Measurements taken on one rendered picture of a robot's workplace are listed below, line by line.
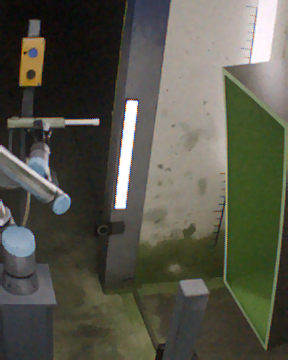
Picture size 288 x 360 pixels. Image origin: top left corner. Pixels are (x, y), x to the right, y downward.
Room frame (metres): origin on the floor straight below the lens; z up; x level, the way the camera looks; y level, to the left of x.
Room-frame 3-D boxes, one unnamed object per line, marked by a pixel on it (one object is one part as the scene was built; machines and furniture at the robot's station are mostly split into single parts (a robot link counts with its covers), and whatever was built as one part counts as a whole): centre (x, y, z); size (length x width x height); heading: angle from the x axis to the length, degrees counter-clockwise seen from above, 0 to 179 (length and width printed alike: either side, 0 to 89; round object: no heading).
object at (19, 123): (2.73, 0.49, 1.05); 0.49 x 0.05 x 0.23; 108
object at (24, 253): (2.01, 0.50, 0.83); 0.17 x 0.15 x 0.18; 40
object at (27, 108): (2.87, 0.67, 0.82); 0.06 x 0.06 x 1.64; 18
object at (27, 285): (2.00, 0.49, 0.69); 0.19 x 0.19 x 0.10
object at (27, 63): (2.82, 0.65, 1.42); 0.12 x 0.06 x 0.26; 108
